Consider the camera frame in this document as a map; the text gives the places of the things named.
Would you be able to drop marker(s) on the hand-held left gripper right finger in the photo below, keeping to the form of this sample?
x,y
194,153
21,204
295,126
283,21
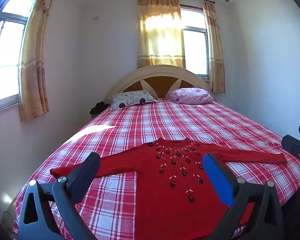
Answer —
x,y
217,180

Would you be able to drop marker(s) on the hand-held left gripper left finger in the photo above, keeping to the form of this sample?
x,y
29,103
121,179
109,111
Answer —
x,y
85,172

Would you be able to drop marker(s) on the red beaded sweater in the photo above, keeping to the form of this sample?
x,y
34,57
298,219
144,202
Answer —
x,y
165,205

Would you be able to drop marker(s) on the dark clothes pile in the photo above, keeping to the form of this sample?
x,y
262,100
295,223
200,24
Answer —
x,y
98,108

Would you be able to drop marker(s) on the bed with red plaid sheet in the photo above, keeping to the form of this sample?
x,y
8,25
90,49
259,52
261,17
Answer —
x,y
190,120

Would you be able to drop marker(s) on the white patterned pillow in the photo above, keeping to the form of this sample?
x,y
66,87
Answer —
x,y
130,100

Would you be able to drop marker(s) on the pink pillow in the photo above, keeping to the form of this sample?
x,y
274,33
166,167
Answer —
x,y
192,95

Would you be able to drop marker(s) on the cream wooden headboard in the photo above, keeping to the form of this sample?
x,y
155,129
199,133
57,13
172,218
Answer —
x,y
130,80

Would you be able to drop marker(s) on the yellow floral curtain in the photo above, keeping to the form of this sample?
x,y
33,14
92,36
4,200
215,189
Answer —
x,y
35,67
215,50
160,30

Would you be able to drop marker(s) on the sliding window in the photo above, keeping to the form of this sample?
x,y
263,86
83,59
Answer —
x,y
195,50
7,55

